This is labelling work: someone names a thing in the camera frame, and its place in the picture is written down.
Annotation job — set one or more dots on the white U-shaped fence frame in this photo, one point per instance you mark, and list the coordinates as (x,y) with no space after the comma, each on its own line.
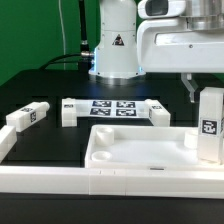
(103,181)

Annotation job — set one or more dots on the fiducial marker sheet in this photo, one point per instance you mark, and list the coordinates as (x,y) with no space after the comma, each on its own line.
(109,108)

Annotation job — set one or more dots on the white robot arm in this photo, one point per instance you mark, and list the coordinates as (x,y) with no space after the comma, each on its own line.
(115,57)

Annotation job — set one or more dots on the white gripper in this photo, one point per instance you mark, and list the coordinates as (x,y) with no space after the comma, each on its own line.
(167,45)

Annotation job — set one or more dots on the white desk top tray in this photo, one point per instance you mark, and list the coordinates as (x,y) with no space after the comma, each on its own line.
(145,147)

